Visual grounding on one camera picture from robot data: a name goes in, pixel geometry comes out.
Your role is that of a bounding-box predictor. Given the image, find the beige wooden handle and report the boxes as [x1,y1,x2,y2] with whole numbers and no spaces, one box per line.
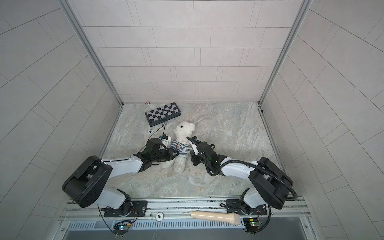
[191,211,241,225]

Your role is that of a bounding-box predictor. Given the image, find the black white chessboard box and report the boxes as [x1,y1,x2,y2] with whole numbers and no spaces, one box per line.
[145,102,182,127]

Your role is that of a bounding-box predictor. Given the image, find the poker chip on rail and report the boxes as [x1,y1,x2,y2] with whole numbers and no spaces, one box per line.
[155,212,164,222]

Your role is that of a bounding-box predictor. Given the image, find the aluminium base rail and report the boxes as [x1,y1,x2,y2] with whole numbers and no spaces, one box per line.
[59,196,311,220]

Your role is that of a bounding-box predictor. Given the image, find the blue white striped sweater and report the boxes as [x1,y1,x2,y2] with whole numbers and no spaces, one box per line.
[171,140,193,157]

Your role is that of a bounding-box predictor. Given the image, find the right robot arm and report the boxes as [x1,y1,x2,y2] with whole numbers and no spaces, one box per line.
[187,137,298,215]

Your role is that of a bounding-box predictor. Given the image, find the black corrugated cable hose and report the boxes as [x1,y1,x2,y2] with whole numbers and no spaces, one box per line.
[187,136,298,234]

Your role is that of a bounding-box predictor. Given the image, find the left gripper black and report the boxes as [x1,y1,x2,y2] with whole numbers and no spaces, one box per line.
[150,148,181,163]

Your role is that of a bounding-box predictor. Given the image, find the left circuit board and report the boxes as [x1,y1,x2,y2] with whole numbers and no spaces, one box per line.
[114,220,133,236]

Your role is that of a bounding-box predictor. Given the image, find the right circuit board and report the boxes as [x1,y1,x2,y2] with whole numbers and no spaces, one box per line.
[243,218,262,233]

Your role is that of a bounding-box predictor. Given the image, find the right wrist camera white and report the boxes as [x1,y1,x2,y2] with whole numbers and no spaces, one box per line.
[187,136,203,155]

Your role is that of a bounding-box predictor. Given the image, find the circuit board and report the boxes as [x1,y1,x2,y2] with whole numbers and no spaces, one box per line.
[114,220,133,236]
[243,218,262,233]

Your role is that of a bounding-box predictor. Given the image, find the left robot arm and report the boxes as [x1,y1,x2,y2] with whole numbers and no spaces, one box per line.
[62,138,180,217]

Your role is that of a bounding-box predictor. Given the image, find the white teddy bear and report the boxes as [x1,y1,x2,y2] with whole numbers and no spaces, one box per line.
[163,121,196,173]

